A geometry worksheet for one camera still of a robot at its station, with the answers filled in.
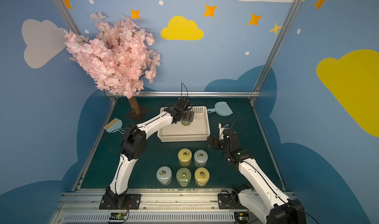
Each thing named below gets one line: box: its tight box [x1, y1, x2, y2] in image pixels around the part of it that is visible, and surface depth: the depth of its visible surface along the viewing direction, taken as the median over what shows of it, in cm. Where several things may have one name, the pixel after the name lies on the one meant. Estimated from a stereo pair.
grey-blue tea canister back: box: [193, 149, 209, 168], surface depth 84 cm
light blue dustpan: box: [207, 101, 234, 117], surface depth 118 cm
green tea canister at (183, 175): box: [176, 167, 192, 187], surface depth 78 cm
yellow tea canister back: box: [177, 148, 192, 167], surface depth 84 cm
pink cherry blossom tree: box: [64, 11, 161, 116], surface depth 73 cm
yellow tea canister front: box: [194, 166, 210, 187], surface depth 77 cm
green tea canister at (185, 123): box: [180, 119, 192, 126], surface depth 107 cm
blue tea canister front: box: [155, 165, 173, 186], surface depth 77 cm
